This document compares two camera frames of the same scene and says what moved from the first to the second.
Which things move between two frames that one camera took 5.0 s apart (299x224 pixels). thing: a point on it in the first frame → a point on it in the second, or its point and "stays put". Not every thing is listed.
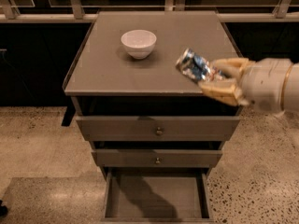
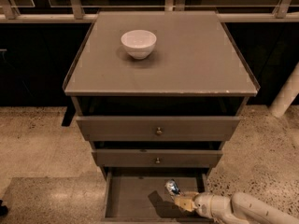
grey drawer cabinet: [145, 117] stays put
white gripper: [264, 83] → [203, 205]
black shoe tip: [3, 210] stays put
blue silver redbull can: [193, 64] → [172, 186]
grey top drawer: [158, 128] stays put
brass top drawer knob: [159, 132] stays put
